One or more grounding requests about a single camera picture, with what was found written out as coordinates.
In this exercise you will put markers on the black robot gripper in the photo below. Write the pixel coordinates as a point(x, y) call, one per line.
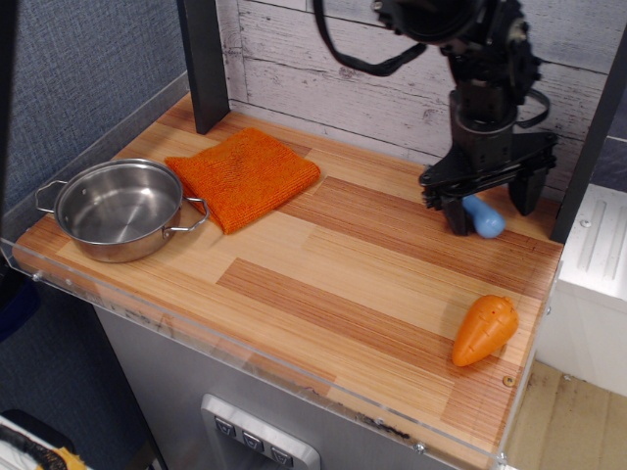
point(485, 155)

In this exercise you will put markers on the blue and grey toy spoon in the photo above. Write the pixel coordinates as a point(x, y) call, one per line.
point(487, 222)

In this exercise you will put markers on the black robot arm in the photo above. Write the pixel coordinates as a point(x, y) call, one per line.
point(494, 70)

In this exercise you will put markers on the orange knitted rag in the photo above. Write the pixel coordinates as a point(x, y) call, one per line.
point(244, 177)

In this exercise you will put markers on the orange toy carrot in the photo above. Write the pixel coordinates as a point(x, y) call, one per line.
point(489, 324)

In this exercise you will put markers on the white ribbed side box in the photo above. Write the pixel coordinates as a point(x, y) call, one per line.
point(584, 331)

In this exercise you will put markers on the silver dispenser button panel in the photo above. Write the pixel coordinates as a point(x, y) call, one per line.
point(257, 435)

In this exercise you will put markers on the silver toy fridge cabinet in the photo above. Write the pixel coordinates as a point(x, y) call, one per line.
point(357, 408)

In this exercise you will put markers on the stainless steel pot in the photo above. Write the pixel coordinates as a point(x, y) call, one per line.
point(122, 210)

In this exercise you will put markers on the yellow object at corner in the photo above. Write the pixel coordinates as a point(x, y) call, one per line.
point(61, 459)

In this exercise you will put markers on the dark right shelf post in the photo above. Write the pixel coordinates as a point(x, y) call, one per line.
point(591, 150)

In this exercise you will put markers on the dark shelf post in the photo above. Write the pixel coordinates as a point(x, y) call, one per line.
point(591, 150)
point(204, 61)

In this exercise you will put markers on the clear acrylic guard rail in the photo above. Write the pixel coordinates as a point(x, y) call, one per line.
point(350, 318)

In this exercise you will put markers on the dark left shelf post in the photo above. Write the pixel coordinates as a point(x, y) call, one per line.
point(204, 61)

